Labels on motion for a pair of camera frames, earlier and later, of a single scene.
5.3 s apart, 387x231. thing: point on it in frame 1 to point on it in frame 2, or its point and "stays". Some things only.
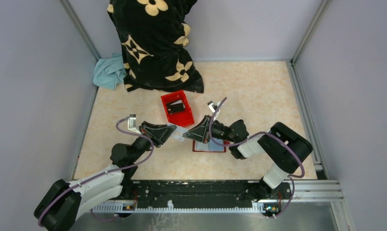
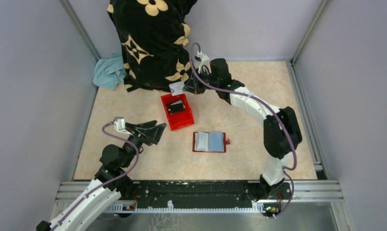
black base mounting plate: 205,190 stays
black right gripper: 201,132 to 193,86
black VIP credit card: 174,108 stays
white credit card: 179,133 to 178,88
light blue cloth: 109,71 stays
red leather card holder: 211,146 stays
